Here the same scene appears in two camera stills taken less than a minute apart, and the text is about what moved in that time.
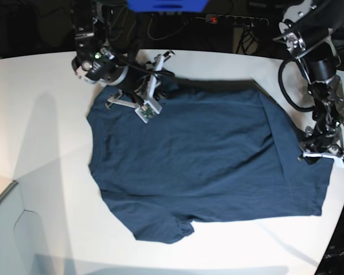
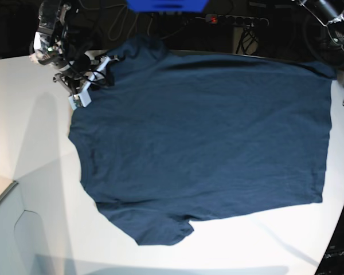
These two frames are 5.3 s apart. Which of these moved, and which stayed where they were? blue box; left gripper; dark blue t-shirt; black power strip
Moved: left gripper; dark blue t-shirt
Stayed: blue box; black power strip
